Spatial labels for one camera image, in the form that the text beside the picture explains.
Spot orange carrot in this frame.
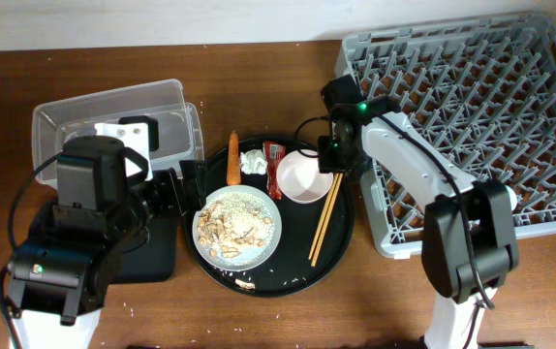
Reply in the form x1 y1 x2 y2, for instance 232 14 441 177
226 131 241 186

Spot pink bowl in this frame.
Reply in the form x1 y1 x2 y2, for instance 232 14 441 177
276 149 333 204

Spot white tissue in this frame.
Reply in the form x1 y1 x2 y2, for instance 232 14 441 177
239 149 267 175

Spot grey plate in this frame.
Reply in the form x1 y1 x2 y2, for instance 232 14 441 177
192 185 282 271

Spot red snack wrapper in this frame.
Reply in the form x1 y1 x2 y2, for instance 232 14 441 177
263 141 286 200

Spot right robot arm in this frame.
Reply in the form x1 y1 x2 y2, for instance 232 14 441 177
318 76 519 348

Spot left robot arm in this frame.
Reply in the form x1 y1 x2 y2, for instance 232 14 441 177
0 136 207 348

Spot grey dishwasher rack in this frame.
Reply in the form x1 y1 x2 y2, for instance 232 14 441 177
334 13 556 238

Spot clear plastic bin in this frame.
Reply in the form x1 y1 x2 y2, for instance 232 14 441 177
31 79 204 173

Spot black rectangular tray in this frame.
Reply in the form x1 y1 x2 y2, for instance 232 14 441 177
28 198 180 285

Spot round black tray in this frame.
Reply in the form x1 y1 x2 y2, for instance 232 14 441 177
183 134 356 298

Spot peanut on tray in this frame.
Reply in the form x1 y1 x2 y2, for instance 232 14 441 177
235 279 256 290

